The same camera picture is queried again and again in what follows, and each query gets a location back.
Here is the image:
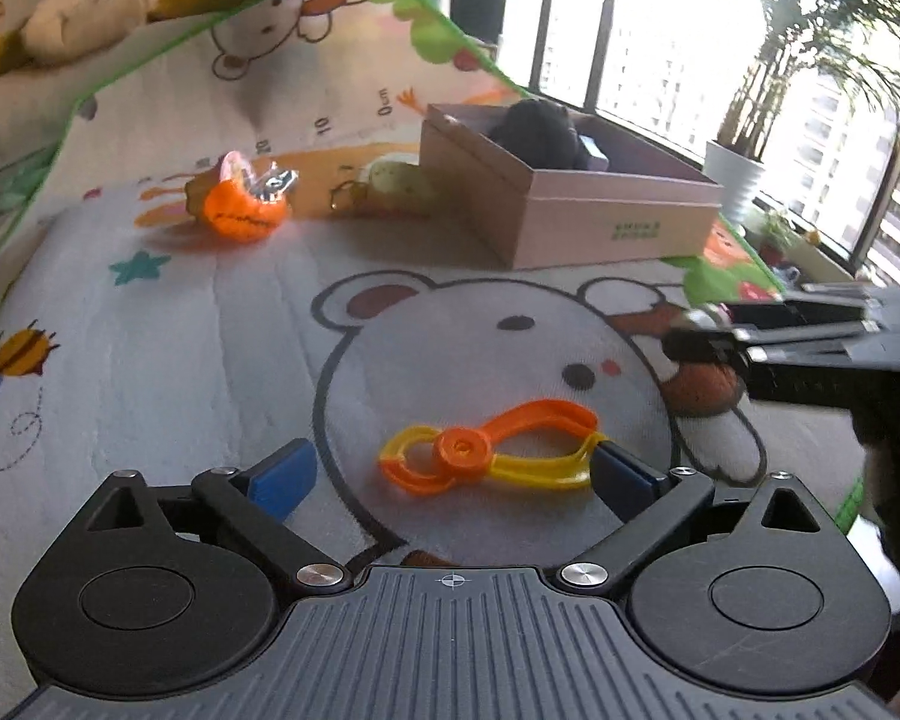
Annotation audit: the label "black plush toy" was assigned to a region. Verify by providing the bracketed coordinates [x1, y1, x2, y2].
[487, 97, 593, 170]

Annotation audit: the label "cartoon play mat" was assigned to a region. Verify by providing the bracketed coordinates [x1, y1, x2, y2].
[0, 0, 871, 586]

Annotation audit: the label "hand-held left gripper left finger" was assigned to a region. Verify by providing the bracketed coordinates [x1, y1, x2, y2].
[82, 437, 353, 597]

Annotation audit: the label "black framed window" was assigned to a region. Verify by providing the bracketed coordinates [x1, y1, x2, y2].
[450, 0, 900, 286]

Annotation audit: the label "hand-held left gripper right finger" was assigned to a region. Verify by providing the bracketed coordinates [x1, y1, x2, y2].
[559, 441, 841, 597]

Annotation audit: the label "orange and yellow toy tongs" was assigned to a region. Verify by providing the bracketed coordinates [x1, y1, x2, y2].
[379, 397, 612, 497]

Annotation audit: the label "small red potted plant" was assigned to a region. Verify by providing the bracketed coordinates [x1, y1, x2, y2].
[751, 206, 802, 269]

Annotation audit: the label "tall bamboo plant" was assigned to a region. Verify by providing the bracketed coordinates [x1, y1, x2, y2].
[712, 0, 900, 158]

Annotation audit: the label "pink cardboard box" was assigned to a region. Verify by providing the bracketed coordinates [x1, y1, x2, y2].
[418, 101, 725, 271]

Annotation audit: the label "pale green toy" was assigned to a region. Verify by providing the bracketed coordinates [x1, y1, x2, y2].
[330, 157, 443, 218]

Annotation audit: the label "tall white plant pot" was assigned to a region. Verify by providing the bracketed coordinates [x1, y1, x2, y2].
[701, 139, 766, 226]

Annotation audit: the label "beige covered sofa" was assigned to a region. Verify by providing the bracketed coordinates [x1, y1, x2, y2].
[0, 0, 218, 173]

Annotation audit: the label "orange plastic toy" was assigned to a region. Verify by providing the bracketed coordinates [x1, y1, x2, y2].
[184, 150, 301, 241]

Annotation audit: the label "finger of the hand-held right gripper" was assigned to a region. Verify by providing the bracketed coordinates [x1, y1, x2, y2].
[686, 298, 875, 332]
[661, 328, 882, 370]

